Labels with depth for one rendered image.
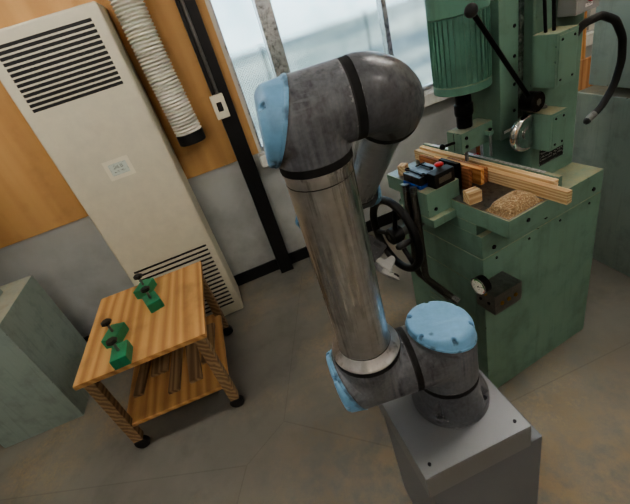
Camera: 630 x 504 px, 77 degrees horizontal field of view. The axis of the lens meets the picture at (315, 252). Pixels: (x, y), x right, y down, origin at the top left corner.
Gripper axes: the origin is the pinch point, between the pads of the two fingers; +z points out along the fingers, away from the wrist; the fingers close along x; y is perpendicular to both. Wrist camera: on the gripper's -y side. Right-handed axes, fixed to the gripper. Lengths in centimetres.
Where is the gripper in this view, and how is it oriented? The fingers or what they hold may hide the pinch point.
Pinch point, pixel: (398, 280)
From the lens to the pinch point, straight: 122.8
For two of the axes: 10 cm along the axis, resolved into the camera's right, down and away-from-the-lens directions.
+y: 5.2, -8.5, -1.0
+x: 1.9, 0.0, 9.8
